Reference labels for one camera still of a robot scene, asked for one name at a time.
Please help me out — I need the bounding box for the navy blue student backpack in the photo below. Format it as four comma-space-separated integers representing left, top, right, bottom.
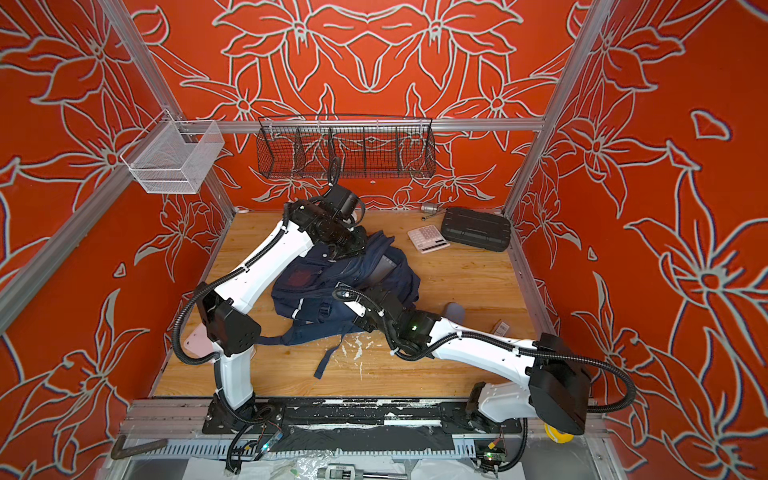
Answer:
257, 231, 421, 346

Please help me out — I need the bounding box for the pink case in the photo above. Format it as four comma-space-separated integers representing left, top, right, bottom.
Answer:
182, 324, 213, 358

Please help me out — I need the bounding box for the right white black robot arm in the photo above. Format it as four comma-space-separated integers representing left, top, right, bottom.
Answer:
332, 285, 637, 436

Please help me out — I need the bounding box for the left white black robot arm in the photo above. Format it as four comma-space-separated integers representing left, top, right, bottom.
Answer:
171, 156, 367, 428

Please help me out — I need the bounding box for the grey pencil pouch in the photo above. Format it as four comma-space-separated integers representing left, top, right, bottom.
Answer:
442, 302, 466, 324

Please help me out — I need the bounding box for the pink calculator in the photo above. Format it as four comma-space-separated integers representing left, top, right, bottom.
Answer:
407, 225, 450, 254

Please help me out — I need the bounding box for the small silver metal cylinder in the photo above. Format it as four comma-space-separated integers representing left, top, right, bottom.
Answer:
420, 202, 444, 221

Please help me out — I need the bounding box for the black plastic tool case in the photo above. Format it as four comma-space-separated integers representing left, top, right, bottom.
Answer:
440, 207, 511, 252

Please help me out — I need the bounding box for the yellow tape roll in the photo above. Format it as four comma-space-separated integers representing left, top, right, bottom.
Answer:
544, 424, 574, 444

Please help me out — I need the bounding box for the dark metal hex key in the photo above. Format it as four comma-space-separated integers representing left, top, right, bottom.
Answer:
110, 435, 168, 460

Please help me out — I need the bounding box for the black wire wall basket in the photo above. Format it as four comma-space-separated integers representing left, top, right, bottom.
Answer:
255, 115, 437, 181

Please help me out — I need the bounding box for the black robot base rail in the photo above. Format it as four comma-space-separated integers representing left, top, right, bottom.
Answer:
193, 397, 522, 458

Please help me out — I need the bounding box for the white wire mesh basket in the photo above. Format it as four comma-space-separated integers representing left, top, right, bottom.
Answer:
118, 109, 225, 195

